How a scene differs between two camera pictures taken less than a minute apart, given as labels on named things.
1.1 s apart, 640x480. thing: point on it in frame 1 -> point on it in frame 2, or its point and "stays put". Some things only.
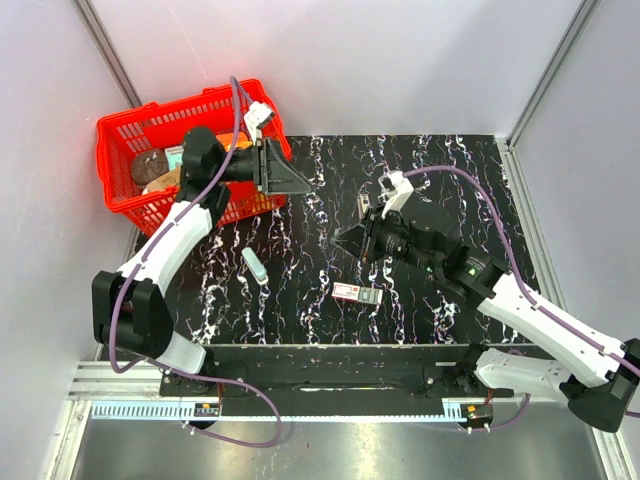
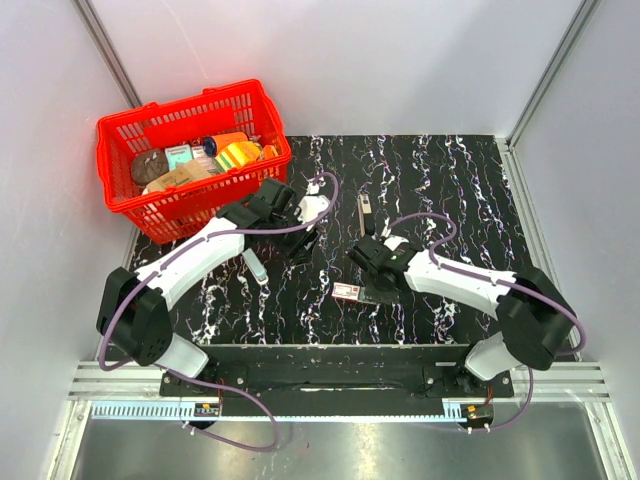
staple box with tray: x=358 y=293 stays put
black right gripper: x=354 y=238 -> x=382 y=297
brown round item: x=148 y=165 stays put
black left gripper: x=274 y=173 -> x=302 y=250
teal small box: x=174 y=156 stays put
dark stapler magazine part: x=363 y=201 stays put
